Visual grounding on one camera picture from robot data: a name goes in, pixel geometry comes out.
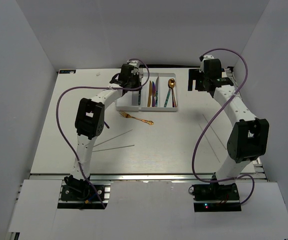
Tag silver fork teal handle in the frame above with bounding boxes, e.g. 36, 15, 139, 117
138, 66, 144, 106

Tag gold knife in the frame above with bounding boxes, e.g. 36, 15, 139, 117
147, 81, 152, 107

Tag purple iridescent knife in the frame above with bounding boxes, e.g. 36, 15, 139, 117
152, 82, 156, 107

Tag silver knife teal handle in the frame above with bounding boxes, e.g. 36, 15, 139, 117
154, 77, 159, 107

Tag gold spoon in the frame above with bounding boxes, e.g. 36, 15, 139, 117
168, 78, 176, 107

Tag purple iridescent spoon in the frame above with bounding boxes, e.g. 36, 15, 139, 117
173, 89, 178, 108

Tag silver spoon teal handle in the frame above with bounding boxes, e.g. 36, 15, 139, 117
163, 88, 172, 108

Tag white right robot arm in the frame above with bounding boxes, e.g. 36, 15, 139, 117
196, 55, 269, 200

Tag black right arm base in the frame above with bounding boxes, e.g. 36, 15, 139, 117
188, 183, 241, 213

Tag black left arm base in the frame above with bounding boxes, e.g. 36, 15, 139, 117
57, 184, 110, 210

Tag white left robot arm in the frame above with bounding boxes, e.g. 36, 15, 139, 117
71, 60, 143, 180

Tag gold ornate fork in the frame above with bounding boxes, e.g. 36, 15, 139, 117
119, 111, 154, 126

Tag white divided cutlery tray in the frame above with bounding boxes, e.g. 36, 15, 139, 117
115, 72, 178, 112

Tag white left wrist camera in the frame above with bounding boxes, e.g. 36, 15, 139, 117
127, 59, 140, 75

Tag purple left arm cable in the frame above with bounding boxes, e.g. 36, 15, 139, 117
56, 58, 150, 210

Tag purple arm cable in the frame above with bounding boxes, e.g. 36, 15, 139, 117
188, 48, 256, 206
56, 58, 150, 210

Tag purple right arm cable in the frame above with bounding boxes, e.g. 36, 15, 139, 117
188, 48, 256, 206

